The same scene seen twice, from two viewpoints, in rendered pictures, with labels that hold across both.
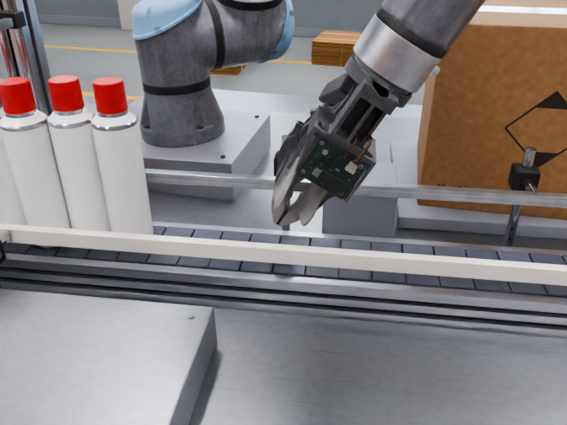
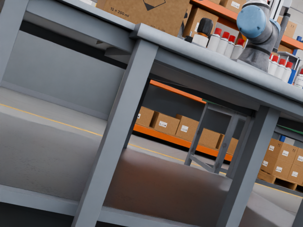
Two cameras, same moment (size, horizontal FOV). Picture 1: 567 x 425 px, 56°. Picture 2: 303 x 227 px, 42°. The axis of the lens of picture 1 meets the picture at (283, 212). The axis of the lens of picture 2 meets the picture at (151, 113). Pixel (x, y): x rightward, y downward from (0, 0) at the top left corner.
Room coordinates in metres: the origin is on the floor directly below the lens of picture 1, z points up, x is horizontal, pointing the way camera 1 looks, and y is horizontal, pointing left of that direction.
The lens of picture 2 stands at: (2.25, -1.04, 0.64)
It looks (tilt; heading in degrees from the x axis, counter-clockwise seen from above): 2 degrees down; 149
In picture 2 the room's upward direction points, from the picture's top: 20 degrees clockwise
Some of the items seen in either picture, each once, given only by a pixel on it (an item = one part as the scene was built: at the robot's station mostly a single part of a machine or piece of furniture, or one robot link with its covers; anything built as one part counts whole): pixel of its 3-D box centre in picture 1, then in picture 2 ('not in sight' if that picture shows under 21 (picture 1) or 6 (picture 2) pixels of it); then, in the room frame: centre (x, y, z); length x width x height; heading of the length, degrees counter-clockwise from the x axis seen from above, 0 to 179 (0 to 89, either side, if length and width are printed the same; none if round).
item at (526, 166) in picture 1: (521, 216); not in sight; (0.58, -0.30, 0.91); 0.07 x 0.03 x 0.17; 172
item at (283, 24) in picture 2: not in sight; (280, 33); (0.71, 0.48, 1.18); 0.04 x 0.04 x 0.21
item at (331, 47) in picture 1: (352, 48); not in sight; (5.00, -0.63, 0.10); 0.64 x 0.52 x 0.20; 73
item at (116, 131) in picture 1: (121, 165); (212, 47); (0.58, 0.19, 0.98); 0.05 x 0.05 x 0.20
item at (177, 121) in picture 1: (180, 104); (254, 60); (0.92, 0.18, 0.94); 0.15 x 0.15 x 0.10
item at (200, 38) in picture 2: not in sight; (199, 43); (0.30, 0.29, 1.03); 0.09 x 0.09 x 0.30
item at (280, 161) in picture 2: not in sight; (277, 161); (-2.02, 4.11, 0.32); 1.20 x 0.83 x 0.64; 165
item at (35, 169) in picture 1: (35, 165); (226, 54); (0.58, 0.29, 0.98); 0.05 x 0.05 x 0.20
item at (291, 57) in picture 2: not in sight; (288, 55); (0.55, 0.77, 1.14); 0.14 x 0.11 x 0.01; 82
